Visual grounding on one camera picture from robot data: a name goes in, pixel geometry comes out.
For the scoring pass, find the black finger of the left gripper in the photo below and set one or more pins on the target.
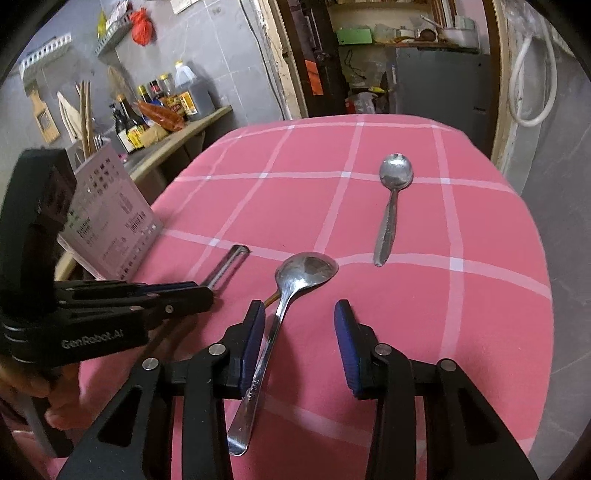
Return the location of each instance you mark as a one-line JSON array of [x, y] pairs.
[[79, 299]]

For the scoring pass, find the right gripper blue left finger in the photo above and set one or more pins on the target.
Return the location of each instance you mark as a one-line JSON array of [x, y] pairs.
[[234, 357]]

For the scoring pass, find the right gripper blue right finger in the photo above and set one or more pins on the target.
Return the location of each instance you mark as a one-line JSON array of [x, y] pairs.
[[370, 365]]

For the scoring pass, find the perforated steel utensil holder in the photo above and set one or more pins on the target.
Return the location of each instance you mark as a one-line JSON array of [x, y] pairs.
[[110, 227]]

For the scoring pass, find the small steel spoon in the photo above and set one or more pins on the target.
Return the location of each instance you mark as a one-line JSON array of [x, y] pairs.
[[396, 174]]

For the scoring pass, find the person's left hand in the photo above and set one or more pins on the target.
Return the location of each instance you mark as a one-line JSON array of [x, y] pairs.
[[64, 411]]

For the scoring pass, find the pink checkered tablecloth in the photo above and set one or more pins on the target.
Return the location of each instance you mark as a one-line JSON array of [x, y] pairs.
[[467, 277]]

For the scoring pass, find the yellow-label soy sauce bottle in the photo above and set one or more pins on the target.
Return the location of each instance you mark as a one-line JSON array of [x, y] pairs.
[[134, 124]]

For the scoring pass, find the dark soy sauce bottle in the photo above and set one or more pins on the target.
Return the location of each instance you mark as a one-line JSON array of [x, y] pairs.
[[120, 129]]

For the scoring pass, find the orange chili sauce packet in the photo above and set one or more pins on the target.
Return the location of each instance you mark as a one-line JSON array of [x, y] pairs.
[[162, 116]]

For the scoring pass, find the wooden chopsticks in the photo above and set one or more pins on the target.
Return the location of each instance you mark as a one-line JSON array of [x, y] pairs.
[[87, 135]]

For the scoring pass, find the wooden grater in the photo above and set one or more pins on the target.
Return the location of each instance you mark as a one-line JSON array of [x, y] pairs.
[[42, 114]]

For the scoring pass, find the red plastic bag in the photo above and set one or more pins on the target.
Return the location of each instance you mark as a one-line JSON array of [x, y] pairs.
[[142, 28]]

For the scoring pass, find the dark grey cabinet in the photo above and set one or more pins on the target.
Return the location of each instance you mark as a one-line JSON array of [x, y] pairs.
[[453, 88]]

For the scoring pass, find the green box on shelf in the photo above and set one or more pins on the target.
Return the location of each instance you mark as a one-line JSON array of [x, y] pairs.
[[354, 36]]

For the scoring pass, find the grey wall rack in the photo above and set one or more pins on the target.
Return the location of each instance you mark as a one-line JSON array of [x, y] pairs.
[[114, 34]]

